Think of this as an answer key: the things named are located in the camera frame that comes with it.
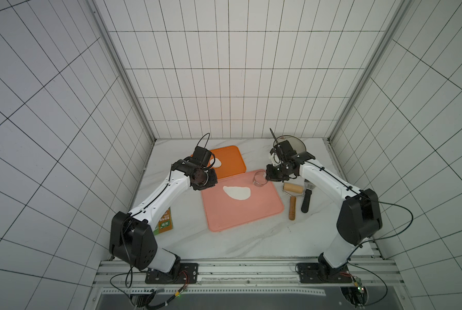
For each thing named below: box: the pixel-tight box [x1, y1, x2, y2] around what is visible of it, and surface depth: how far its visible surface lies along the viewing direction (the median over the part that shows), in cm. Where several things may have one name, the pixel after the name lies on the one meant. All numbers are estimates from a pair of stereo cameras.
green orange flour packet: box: [153, 206, 174, 236], surface depth 87 cm
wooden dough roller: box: [282, 182, 305, 221], surface depth 96 cm
